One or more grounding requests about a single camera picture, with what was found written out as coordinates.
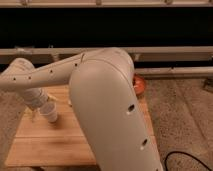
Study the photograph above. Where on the translucent yellowish gripper finger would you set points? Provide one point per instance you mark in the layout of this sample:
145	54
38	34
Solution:
52	98

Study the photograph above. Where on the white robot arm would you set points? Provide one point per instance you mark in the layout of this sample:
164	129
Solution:
104	101

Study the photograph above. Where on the wooden board table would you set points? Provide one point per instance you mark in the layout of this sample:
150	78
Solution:
38	143

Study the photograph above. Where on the orange bowl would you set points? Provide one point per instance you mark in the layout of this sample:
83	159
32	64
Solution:
139	84

